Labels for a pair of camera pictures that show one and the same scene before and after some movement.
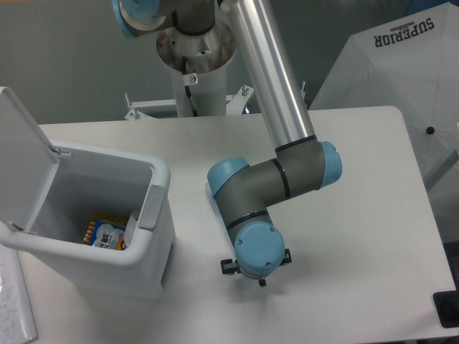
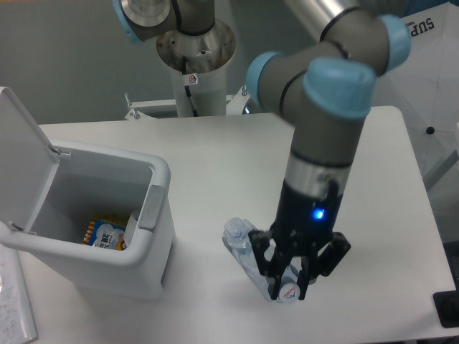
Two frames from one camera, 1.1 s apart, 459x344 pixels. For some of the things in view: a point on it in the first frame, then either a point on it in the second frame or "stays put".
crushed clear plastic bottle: x=209 y=193 → x=237 y=239
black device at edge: x=446 y=304 stays put
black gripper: x=229 y=267 → x=304 y=219
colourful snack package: x=105 y=234 stays put
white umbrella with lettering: x=412 y=64 stays put
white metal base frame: x=136 y=112 stays put
